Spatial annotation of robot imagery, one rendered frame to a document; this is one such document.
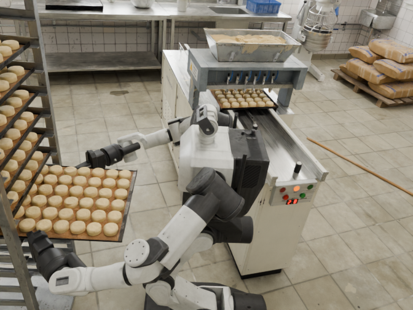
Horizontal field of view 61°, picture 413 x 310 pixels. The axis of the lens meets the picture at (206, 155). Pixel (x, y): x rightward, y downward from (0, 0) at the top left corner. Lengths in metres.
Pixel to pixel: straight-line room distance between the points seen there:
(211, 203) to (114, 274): 0.33
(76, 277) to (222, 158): 0.55
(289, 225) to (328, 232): 0.86
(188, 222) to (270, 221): 1.08
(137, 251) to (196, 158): 0.34
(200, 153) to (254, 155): 0.18
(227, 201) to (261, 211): 0.92
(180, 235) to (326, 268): 1.81
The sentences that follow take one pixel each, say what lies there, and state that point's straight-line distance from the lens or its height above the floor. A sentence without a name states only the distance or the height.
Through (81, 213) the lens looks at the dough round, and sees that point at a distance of 1.36.
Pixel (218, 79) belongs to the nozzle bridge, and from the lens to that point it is 2.29.
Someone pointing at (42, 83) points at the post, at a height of 1.35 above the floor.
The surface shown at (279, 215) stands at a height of 0.59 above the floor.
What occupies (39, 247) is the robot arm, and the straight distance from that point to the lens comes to 1.25.
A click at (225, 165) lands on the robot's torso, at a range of 1.13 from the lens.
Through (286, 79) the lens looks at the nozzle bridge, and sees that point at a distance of 2.49.
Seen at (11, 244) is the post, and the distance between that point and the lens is 1.33.
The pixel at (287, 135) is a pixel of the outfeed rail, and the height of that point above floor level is 0.88.
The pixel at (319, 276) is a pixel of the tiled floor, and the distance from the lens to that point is 2.62.
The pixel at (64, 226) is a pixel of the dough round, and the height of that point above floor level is 1.00.
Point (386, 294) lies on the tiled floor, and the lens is 2.75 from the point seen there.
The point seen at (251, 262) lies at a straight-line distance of 2.26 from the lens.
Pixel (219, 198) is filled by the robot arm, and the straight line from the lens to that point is 1.03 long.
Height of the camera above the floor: 1.93
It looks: 35 degrees down
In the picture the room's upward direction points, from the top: 7 degrees clockwise
